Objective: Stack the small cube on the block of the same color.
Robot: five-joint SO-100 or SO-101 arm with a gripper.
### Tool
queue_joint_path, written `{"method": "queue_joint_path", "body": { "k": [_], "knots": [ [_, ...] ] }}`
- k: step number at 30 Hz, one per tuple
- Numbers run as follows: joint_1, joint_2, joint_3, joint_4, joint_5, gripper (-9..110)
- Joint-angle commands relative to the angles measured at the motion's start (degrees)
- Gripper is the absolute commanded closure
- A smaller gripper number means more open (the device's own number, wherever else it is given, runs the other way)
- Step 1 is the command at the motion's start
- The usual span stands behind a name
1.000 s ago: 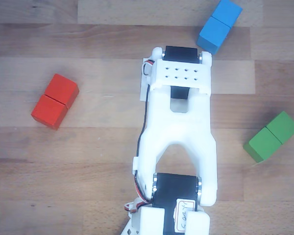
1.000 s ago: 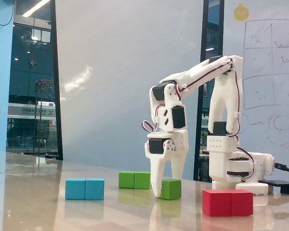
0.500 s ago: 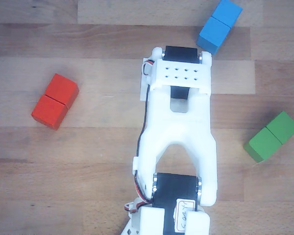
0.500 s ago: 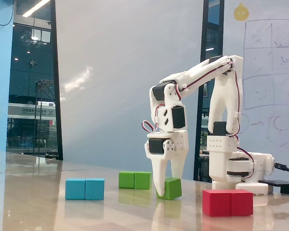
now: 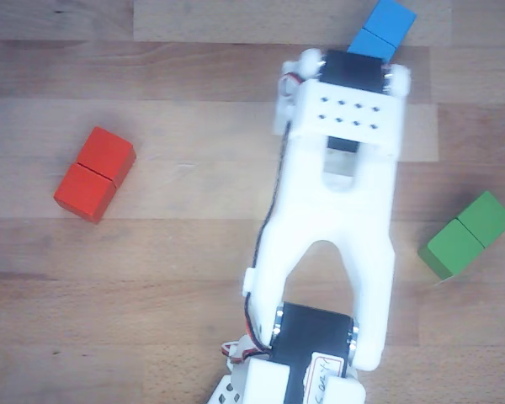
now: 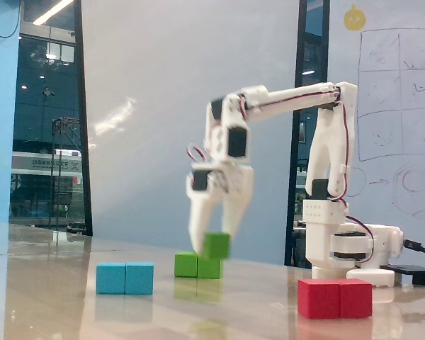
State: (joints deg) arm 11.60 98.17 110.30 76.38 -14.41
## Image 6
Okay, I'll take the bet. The white moving gripper finger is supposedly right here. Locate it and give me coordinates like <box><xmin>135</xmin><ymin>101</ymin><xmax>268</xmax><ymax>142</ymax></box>
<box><xmin>221</xmin><ymin>192</ymin><xmax>251</xmax><ymax>235</ymax></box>

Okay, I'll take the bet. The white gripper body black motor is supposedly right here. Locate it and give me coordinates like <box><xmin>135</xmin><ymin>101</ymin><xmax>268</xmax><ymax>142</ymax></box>
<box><xmin>186</xmin><ymin>161</ymin><xmax>255</xmax><ymax>200</ymax></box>

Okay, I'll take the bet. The white fixed gripper finger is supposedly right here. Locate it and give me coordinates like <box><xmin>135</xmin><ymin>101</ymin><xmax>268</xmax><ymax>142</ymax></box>
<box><xmin>188</xmin><ymin>193</ymin><xmax>221</xmax><ymax>255</ymax></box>

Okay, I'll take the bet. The small green cube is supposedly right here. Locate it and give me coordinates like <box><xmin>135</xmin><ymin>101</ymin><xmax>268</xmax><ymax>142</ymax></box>
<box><xmin>202</xmin><ymin>232</ymin><xmax>232</xmax><ymax>260</ymax></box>

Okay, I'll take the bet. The long green block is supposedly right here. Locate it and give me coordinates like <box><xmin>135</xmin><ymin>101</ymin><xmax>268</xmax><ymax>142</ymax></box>
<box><xmin>174</xmin><ymin>251</ymin><xmax>225</xmax><ymax>280</ymax></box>

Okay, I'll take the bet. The long blue block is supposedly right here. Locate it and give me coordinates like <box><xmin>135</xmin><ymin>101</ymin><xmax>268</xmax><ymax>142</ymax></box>
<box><xmin>96</xmin><ymin>262</ymin><xmax>154</xmax><ymax>295</ymax></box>

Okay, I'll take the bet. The long red block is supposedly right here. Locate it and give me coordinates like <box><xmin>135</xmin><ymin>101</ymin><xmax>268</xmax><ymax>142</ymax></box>
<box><xmin>297</xmin><ymin>278</ymin><xmax>373</xmax><ymax>319</ymax></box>

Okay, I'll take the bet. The metal scaffold tower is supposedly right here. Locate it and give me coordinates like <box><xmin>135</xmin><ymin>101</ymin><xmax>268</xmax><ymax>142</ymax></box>
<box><xmin>51</xmin><ymin>116</ymin><xmax>81</xmax><ymax>231</ymax></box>

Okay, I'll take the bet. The black power adapter box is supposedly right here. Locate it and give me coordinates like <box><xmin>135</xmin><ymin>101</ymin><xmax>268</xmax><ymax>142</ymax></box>
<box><xmin>380</xmin><ymin>263</ymin><xmax>425</xmax><ymax>287</ymax></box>

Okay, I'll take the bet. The yellow round sticker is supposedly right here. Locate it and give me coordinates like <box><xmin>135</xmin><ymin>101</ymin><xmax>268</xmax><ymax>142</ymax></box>
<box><xmin>343</xmin><ymin>4</ymin><xmax>368</xmax><ymax>31</ymax></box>

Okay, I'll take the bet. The red black gripper servo cable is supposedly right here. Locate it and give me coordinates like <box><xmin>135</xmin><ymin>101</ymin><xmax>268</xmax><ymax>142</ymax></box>
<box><xmin>186</xmin><ymin>144</ymin><xmax>209</xmax><ymax>163</ymax></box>

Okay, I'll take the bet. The wide black window frame post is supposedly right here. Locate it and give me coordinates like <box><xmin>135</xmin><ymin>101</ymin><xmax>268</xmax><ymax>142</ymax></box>
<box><xmin>285</xmin><ymin>0</ymin><xmax>331</xmax><ymax>267</ymax></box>

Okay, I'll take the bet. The red black forearm servo cable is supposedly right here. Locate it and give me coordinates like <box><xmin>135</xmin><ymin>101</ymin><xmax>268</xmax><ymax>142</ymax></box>
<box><xmin>239</xmin><ymin>88</ymin><xmax>353</xmax><ymax>199</ymax></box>

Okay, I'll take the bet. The red black base servo cable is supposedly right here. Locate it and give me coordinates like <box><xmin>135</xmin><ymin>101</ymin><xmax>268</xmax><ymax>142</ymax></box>
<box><xmin>339</xmin><ymin>198</ymin><xmax>376</xmax><ymax>265</ymax></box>

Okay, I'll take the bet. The thin black window frame post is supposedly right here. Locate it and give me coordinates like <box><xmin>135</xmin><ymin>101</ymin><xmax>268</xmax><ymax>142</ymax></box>
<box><xmin>73</xmin><ymin>0</ymin><xmax>94</xmax><ymax>237</ymax></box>

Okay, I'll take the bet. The black plug cable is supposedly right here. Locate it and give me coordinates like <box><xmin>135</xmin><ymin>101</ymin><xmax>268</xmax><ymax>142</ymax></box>
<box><xmin>402</xmin><ymin>239</ymin><xmax>425</xmax><ymax>272</ymax></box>

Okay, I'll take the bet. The thin black hanging cable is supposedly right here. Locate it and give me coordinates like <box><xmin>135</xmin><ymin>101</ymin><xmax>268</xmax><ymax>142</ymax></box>
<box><xmin>0</xmin><ymin>0</ymin><xmax>23</xmax><ymax>38</ymax></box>

